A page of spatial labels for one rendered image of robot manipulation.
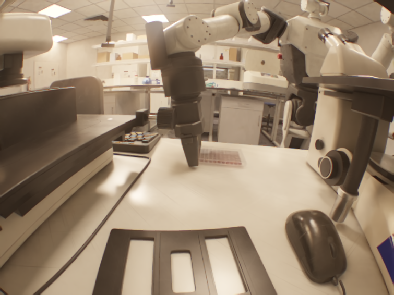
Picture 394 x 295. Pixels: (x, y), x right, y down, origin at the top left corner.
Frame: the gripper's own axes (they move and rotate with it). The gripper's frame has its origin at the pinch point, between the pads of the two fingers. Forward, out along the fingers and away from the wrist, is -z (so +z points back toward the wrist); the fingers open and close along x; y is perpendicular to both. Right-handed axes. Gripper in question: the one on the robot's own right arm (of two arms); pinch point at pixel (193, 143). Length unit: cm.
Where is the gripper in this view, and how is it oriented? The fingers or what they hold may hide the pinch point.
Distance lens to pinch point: 40.5
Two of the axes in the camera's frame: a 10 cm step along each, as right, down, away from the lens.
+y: 9.9, -1.2, -1.2
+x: -0.8, 3.3, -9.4
